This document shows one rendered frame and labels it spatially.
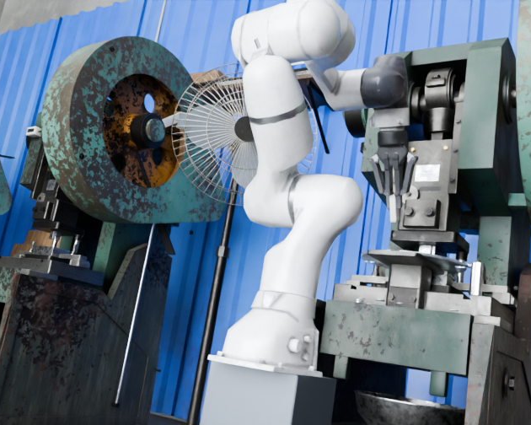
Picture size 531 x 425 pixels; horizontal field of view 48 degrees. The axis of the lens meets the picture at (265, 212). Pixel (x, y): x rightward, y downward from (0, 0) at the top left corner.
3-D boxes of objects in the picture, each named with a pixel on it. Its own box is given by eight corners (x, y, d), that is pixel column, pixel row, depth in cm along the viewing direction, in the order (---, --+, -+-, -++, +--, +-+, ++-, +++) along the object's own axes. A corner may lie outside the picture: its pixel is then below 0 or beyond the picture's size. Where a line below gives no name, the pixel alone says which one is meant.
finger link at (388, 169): (388, 153, 151) (383, 153, 151) (388, 196, 152) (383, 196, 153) (394, 152, 154) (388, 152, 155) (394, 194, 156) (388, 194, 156)
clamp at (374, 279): (393, 293, 177) (396, 260, 179) (341, 288, 186) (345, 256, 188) (399, 297, 182) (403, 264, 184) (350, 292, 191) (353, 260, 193)
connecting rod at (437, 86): (447, 158, 172) (457, 52, 179) (406, 160, 179) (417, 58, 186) (464, 181, 189) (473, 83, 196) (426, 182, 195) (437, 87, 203)
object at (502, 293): (513, 304, 158) (516, 266, 161) (450, 298, 168) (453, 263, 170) (517, 307, 163) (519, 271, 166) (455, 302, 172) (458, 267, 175)
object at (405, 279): (412, 303, 145) (418, 250, 148) (360, 298, 153) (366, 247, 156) (441, 316, 166) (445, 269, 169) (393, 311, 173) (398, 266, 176)
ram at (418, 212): (442, 227, 164) (452, 127, 171) (391, 225, 173) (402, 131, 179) (458, 241, 178) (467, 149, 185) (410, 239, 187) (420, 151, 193)
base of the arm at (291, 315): (283, 373, 95) (296, 287, 98) (189, 356, 104) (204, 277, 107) (335, 379, 113) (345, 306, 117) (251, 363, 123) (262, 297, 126)
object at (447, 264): (383, 271, 186) (383, 268, 186) (477, 277, 170) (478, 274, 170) (344, 250, 162) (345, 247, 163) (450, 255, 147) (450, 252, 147)
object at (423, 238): (455, 250, 166) (457, 231, 167) (388, 247, 177) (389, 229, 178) (469, 262, 179) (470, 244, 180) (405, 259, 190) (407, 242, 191)
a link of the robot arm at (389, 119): (402, 107, 144) (402, 130, 145) (418, 106, 155) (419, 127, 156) (355, 110, 151) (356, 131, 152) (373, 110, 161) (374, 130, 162)
